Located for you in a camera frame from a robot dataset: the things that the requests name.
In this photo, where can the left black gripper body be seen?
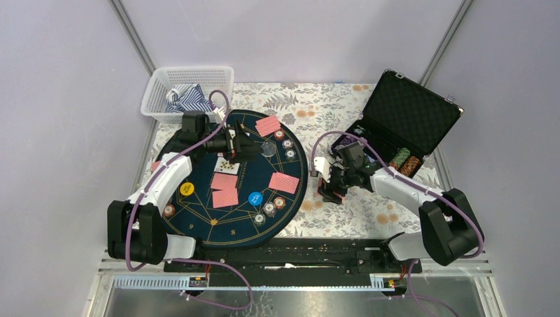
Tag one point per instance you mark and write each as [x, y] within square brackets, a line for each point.
[223, 143]

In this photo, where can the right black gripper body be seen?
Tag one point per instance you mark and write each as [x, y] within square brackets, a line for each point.
[340, 180]

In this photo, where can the face up card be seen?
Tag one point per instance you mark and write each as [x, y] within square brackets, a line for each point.
[224, 166]

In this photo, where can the clear dealer button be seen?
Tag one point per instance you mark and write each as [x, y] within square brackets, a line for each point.
[269, 149]

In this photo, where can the dealt red card top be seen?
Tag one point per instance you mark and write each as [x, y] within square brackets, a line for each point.
[267, 126]

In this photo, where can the face down card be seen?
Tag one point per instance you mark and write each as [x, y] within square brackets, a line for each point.
[223, 181]
[224, 198]

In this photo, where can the dealt red cards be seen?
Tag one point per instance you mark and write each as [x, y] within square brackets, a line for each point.
[283, 183]

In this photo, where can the yellow big blind button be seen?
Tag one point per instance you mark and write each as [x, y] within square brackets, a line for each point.
[186, 189]

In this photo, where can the blue ten chip stack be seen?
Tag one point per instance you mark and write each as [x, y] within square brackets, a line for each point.
[269, 209]

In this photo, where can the red white chip stack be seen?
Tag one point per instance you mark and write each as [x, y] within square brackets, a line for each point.
[279, 202]

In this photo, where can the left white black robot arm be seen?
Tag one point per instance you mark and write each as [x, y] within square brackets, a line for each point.
[135, 230]

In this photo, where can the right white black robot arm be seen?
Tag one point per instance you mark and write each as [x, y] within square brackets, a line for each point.
[449, 230]

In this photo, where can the purple chip row in case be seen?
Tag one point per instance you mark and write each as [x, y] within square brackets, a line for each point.
[345, 141]

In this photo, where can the green chip row in case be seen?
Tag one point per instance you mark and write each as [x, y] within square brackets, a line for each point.
[401, 156]

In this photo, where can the orange black chip row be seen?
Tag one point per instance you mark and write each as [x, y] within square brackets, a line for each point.
[410, 166]

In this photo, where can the blue small blind button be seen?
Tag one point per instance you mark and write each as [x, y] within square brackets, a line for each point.
[255, 198]

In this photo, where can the white plastic basket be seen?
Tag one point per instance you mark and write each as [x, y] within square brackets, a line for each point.
[163, 79]

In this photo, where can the round dark poker mat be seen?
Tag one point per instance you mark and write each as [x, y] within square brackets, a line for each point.
[233, 227]

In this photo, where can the floral tablecloth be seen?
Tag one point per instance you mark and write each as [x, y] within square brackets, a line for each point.
[314, 112]

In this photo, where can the blue striped cloth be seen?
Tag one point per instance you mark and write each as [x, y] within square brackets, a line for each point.
[187, 97]

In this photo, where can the black aluminium chip case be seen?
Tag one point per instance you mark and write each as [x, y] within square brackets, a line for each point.
[402, 113]

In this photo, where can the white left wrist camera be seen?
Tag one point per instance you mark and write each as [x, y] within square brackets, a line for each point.
[221, 115]

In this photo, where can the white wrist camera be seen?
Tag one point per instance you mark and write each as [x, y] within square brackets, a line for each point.
[322, 166]
[221, 115]

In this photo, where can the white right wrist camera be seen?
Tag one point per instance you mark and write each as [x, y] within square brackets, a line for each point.
[322, 166]

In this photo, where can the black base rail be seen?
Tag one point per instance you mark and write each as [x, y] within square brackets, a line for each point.
[283, 263]

